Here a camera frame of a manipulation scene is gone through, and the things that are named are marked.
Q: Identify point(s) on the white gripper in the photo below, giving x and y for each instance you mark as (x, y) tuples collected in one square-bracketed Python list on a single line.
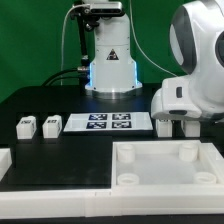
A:
[(186, 98)]

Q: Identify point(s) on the white square tabletop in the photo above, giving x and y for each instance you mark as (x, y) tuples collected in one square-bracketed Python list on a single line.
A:
[(178, 166)]

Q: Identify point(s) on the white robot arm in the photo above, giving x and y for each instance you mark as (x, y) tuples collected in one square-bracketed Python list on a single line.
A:
[(196, 37)]

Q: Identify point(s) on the white obstacle fence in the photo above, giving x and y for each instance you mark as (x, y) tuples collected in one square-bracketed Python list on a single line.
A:
[(106, 202)]

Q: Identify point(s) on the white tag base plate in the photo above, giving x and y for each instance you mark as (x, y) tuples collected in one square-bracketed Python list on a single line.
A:
[(128, 121)]

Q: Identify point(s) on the grey camera on mount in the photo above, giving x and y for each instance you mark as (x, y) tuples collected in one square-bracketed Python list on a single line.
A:
[(106, 8)]

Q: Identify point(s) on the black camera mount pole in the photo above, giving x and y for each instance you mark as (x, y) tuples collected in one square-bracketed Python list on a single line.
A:
[(86, 23)]

